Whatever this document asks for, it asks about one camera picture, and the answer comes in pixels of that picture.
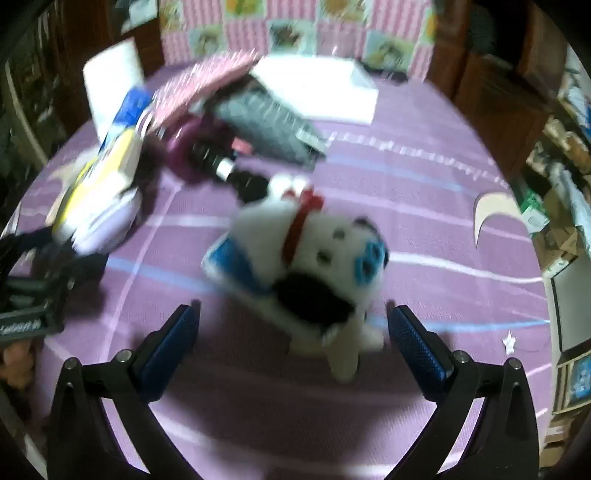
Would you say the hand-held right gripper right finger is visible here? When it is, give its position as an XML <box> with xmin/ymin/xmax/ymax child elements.
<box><xmin>383</xmin><ymin>302</ymin><xmax>541</xmax><ymax>480</ymax></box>

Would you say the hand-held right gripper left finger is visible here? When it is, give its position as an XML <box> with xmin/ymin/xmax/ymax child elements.
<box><xmin>46</xmin><ymin>300</ymin><xmax>204</xmax><ymax>480</ymax></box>

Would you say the blue white wipe packet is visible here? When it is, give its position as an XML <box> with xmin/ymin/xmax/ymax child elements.
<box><xmin>203</xmin><ymin>233</ymin><xmax>278</xmax><ymax>296</ymax></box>

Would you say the lilac white packet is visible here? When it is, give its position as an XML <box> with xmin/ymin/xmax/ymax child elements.
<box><xmin>74</xmin><ymin>187</ymin><xmax>144</xmax><ymax>254</ymax></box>

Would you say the panda plush toy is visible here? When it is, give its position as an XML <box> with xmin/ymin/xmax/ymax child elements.
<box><xmin>228</xmin><ymin>173</ymin><xmax>391</xmax><ymax>384</ymax></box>

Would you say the blue yellow snack bag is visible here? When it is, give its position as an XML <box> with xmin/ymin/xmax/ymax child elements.
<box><xmin>51</xmin><ymin>85</ymin><xmax>155</xmax><ymax>241</ymax></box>

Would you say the purple bottle black cap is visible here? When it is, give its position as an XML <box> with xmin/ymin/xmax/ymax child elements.
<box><xmin>164</xmin><ymin>115</ymin><xmax>278</xmax><ymax>204</ymax></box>

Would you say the pink sequin pouch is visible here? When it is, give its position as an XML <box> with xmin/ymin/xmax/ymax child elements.
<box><xmin>139</xmin><ymin>51</ymin><xmax>262</xmax><ymax>134</ymax></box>

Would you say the white box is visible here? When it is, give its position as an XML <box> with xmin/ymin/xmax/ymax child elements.
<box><xmin>252</xmin><ymin>55</ymin><xmax>379</xmax><ymax>125</ymax></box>

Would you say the person's left hand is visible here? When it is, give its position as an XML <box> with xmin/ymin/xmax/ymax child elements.
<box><xmin>0</xmin><ymin>339</ymin><xmax>38</xmax><ymax>402</ymax></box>

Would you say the purple printed bedsheet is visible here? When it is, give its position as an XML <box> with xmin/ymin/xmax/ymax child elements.
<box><xmin>9</xmin><ymin>60</ymin><xmax>555</xmax><ymax>480</ymax></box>

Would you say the green white carton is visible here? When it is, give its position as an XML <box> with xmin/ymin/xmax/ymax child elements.
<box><xmin>522</xmin><ymin>189</ymin><xmax>550</xmax><ymax>232</ymax></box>

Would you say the cluttered storage shelf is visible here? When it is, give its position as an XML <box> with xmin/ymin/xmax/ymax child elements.
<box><xmin>526</xmin><ymin>46</ymin><xmax>591</xmax><ymax>278</ymax></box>

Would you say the dark wooden furniture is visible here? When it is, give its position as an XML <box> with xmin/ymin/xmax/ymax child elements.
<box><xmin>434</xmin><ymin>0</ymin><xmax>568</xmax><ymax>181</ymax></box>

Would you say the pink checkered quilt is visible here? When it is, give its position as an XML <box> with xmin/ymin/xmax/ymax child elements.
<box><xmin>159</xmin><ymin>0</ymin><xmax>439</xmax><ymax>81</ymax></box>

